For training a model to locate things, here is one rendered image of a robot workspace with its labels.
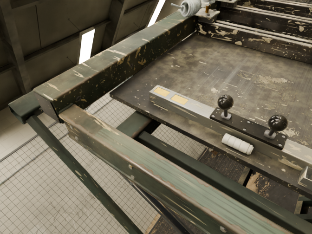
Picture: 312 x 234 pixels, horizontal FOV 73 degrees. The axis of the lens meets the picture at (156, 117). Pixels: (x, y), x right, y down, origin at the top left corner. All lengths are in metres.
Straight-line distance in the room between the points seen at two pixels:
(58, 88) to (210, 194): 0.51
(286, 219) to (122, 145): 0.43
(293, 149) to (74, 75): 0.66
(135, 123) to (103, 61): 0.25
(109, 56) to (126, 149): 0.39
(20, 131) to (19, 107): 4.25
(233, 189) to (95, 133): 0.40
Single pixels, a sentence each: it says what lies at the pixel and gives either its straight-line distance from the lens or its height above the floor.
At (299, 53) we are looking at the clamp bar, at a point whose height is 1.41.
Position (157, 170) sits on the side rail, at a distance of 0.49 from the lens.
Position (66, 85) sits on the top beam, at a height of 1.90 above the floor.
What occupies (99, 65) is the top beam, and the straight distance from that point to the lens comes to 0.76.
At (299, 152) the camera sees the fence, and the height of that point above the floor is 1.33.
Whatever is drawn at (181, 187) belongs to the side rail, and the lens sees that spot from 0.48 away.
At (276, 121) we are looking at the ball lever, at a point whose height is 1.45.
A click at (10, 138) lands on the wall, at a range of 5.45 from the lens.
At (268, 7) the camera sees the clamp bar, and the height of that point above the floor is 1.64.
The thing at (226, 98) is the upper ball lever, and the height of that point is 1.55.
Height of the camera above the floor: 1.63
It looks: 1 degrees up
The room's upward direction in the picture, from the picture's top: 45 degrees counter-clockwise
